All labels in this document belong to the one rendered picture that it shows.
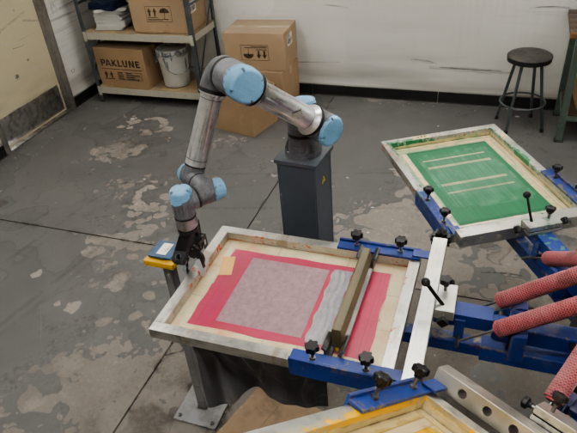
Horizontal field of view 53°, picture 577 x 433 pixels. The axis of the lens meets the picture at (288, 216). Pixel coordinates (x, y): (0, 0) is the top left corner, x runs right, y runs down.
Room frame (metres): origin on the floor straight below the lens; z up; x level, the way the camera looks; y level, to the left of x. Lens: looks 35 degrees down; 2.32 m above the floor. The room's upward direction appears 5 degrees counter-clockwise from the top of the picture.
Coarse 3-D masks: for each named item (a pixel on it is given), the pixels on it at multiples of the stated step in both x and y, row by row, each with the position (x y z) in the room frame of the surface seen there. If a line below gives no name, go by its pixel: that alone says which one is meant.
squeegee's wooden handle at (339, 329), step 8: (368, 248) 1.57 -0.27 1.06; (360, 256) 1.53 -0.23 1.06; (368, 256) 1.54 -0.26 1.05; (360, 264) 1.49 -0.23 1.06; (368, 264) 1.54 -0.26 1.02; (360, 272) 1.45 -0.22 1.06; (352, 280) 1.41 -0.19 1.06; (360, 280) 1.42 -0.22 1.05; (352, 288) 1.38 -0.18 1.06; (360, 288) 1.42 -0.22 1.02; (344, 296) 1.34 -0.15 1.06; (352, 296) 1.34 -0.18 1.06; (344, 304) 1.31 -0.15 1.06; (352, 304) 1.32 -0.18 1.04; (344, 312) 1.27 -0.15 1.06; (352, 312) 1.32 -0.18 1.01; (336, 320) 1.24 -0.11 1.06; (344, 320) 1.24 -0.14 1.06; (336, 328) 1.21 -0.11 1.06; (344, 328) 1.23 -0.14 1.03; (336, 336) 1.20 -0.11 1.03; (344, 336) 1.23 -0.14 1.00; (336, 344) 1.20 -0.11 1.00
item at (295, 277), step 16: (240, 256) 1.72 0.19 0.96; (256, 256) 1.71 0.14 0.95; (272, 256) 1.71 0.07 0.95; (240, 272) 1.63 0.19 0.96; (256, 272) 1.62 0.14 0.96; (272, 272) 1.61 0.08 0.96; (288, 272) 1.60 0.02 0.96; (304, 272) 1.60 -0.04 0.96; (320, 272) 1.59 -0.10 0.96; (256, 288) 1.54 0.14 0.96; (272, 288) 1.53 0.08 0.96; (288, 288) 1.52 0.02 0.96; (304, 288) 1.51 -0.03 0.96; (320, 288) 1.51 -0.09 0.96; (368, 288) 1.48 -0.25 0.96; (384, 288) 1.48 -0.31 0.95; (368, 304) 1.40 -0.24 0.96
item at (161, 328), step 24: (216, 240) 1.79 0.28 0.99; (240, 240) 1.82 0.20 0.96; (264, 240) 1.78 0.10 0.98; (288, 240) 1.75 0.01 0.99; (312, 240) 1.74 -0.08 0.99; (408, 264) 1.57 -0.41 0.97; (192, 288) 1.55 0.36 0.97; (408, 288) 1.43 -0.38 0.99; (168, 312) 1.42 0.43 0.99; (408, 312) 1.33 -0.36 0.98; (168, 336) 1.32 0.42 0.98; (192, 336) 1.30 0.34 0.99; (216, 336) 1.29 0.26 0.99; (264, 360) 1.20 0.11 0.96; (384, 360) 1.13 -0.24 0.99
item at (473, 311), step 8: (456, 304) 1.28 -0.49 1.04; (464, 304) 1.28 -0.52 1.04; (472, 304) 1.27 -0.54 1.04; (456, 312) 1.25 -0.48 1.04; (464, 312) 1.25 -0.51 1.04; (472, 312) 1.24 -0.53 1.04; (480, 312) 1.24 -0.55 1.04; (488, 312) 1.24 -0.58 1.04; (448, 320) 1.25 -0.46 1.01; (472, 320) 1.22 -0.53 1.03; (480, 320) 1.21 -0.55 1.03; (488, 320) 1.21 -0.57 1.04; (472, 328) 1.22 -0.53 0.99; (480, 328) 1.21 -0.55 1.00; (488, 328) 1.20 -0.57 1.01
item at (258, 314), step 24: (216, 288) 1.55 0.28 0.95; (240, 288) 1.54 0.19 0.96; (216, 312) 1.43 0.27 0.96; (240, 312) 1.42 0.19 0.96; (264, 312) 1.41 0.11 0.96; (288, 312) 1.40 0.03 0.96; (312, 312) 1.39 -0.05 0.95; (360, 312) 1.37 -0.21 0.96; (264, 336) 1.30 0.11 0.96; (288, 336) 1.29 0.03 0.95; (360, 336) 1.27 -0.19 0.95
